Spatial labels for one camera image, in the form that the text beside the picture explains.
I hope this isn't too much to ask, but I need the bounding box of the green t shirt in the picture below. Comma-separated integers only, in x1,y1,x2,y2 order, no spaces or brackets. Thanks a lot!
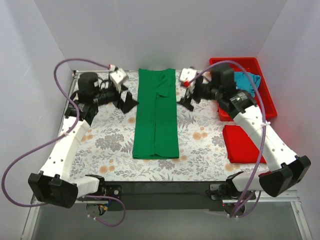
132,68,180,160

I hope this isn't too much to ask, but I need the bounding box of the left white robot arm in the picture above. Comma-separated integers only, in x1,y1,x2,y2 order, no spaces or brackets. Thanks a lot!
28,68,138,208

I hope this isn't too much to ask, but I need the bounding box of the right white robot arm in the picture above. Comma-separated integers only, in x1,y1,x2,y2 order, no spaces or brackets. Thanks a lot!
178,60,311,199

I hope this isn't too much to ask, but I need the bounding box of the blue t shirt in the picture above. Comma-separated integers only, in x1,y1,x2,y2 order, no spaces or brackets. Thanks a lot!
234,71,262,98

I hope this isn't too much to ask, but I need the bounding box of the red plastic bin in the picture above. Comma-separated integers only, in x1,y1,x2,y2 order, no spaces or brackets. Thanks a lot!
209,57,278,121

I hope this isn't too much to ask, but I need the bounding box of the floral table cloth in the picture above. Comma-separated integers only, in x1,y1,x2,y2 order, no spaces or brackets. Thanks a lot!
46,71,281,182

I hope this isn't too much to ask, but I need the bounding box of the folded red t shirt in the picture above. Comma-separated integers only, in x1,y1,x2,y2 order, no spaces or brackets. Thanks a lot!
222,125,259,164

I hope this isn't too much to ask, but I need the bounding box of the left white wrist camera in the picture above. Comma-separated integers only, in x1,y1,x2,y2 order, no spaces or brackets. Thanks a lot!
109,64,128,92

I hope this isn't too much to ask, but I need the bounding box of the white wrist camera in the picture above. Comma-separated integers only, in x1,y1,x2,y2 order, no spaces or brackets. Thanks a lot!
178,67,197,88
109,64,128,92

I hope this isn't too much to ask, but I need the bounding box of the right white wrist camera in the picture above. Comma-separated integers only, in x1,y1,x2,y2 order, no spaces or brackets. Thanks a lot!
178,67,197,88

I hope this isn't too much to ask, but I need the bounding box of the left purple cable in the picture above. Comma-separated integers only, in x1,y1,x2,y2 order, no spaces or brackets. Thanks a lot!
1,58,126,228

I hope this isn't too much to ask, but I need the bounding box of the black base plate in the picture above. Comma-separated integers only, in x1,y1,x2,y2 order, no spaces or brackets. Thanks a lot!
77,180,257,212

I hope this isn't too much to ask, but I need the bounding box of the aluminium rail frame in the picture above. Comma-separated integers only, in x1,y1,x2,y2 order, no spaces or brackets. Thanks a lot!
22,189,312,240

